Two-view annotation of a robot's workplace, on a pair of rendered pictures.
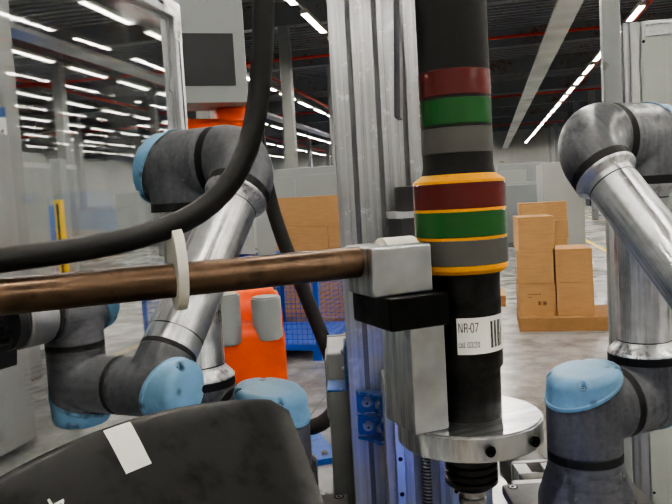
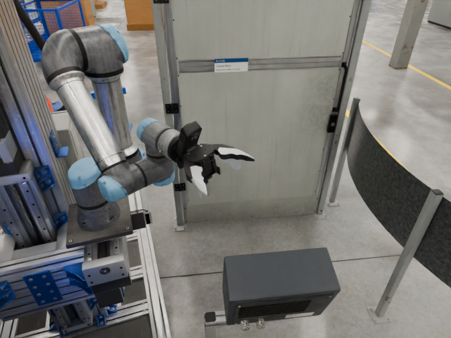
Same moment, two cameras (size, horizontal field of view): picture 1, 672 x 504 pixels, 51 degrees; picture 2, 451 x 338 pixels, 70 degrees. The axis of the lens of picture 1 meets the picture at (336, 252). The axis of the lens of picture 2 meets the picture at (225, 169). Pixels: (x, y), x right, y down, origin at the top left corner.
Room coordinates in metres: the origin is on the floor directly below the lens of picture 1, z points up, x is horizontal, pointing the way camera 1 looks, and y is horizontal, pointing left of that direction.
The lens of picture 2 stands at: (0.10, -0.54, 1.88)
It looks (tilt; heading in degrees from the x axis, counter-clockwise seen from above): 35 degrees down; 341
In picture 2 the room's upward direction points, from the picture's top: straight up
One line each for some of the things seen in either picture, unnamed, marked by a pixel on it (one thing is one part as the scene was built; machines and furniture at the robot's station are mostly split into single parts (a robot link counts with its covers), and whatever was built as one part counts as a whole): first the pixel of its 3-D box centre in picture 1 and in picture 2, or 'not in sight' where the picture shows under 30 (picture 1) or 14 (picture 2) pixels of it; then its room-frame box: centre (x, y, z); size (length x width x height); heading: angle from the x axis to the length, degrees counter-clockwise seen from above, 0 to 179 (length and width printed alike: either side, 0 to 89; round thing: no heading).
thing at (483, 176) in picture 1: (460, 222); not in sight; (0.34, -0.06, 1.54); 0.04 x 0.04 x 0.05
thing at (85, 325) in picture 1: (72, 309); not in sight; (0.92, 0.35, 1.43); 0.11 x 0.08 x 0.09; 154
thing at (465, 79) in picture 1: (454, 86); not in sight; (0.34, -0.06, 1.61); 0.03 x 0.03 x 0.01
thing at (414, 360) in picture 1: (447, 341); not in sight; (0.33, -0.05, 1.49); 0.09 x 0.07 x 0.10; 113
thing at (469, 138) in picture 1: (456, 141); not in sight; (0.34, -0.06, 1.58); 0.03 x 0.03 x 0.01
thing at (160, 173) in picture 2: not in sight; (156, 167); (0.91, -0.60, 1.34); 0.11 x 0.08 x 0.11; 115
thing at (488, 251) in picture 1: (461, 249); not in sight; (0.34, -0.06, 1.53); 0.04 x 0.04 x 0.01
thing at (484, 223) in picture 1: (460, 222); not in sight; (0.34, -0.06, 1.54); 0.04 x 0.04 x 0.01
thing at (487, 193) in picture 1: (459, 195); not in sight; (0.34, -0.06, 1.56); 0.04 x 0.04 x 0.01
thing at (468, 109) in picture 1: (455, 114); not in sight; (0.34, -0.06, 1.60); 0.03 x 0.03 x 0.01
